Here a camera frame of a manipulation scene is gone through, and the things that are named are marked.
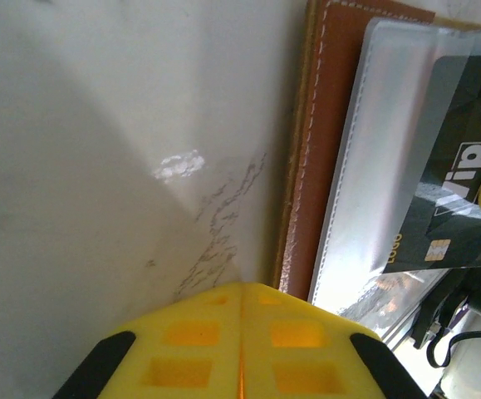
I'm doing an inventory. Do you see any brown leather card holder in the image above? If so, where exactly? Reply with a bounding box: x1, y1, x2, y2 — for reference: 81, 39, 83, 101
272, 0, 481, 333

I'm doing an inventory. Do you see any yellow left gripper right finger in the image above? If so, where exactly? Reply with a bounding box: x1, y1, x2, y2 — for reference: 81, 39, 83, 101
242, 283, 429, 399

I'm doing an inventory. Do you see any black vip credit card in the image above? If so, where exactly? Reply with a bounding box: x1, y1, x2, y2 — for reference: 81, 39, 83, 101
380, 55, 481, 275

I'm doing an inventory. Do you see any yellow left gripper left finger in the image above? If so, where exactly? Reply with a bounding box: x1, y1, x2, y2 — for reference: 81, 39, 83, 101
51, 282, 245, 399

